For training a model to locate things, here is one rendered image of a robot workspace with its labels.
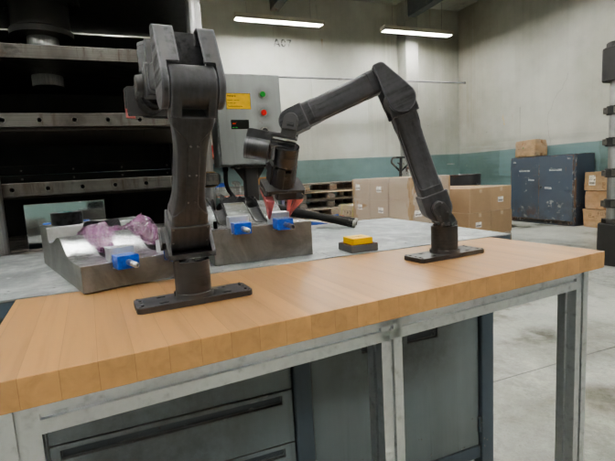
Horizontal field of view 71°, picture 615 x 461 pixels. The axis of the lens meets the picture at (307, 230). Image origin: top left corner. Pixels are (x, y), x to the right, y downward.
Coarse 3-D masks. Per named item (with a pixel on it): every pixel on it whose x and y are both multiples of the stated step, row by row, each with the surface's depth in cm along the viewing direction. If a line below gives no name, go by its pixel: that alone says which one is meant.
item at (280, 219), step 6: (282, 210) 115; (276, 216) 111; (282, 216) 112; (288, 216) 112; (270, 222) 112; (276, 222) 108; (282, 222) 108; (288, 222) 108; (276, 228) 108; (282, 228) 108; (288, 228) 109; (294, 228) 103
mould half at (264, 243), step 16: (208, 208) 133; (240, 208) 135; (256, 224) 112; (272, 224) 110; (304, 224) 114; (224, 240) 106; (240, 240) 108; (256, 240) 109; (272, 240) 111; (288, 240) 112; (304, 240) 114; (208, 256) 115; (224, 256) 107; (240, 256) 108; (256, 256) 110; (272, 256) 111; (288, 256) 113
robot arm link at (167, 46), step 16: (160, 32) 61; (176, 32) 65; (208, 32) 65; (160, 48) 60; (176, 48) 61; (192, 48) 66; (208, 48) 63; (144, 64) 80; (160, 64) 59; (192, 64) 66; (208, 64) 66; (144, 80) 82; (160, 80) 60; (224, 80) 63; (144, 96) 85; (160, 96) 61; (224, 96) 63
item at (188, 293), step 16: (176, 272) 75; (192, 272) 74; (208, 272) 76; (176, 288) 76; (192, 288) 74; (208, 288) 76; (224, 288) 81; (240, 288) 80; (144, 304) 73; (160, 304) 73; (176, 304) 73; (192, 304) 74
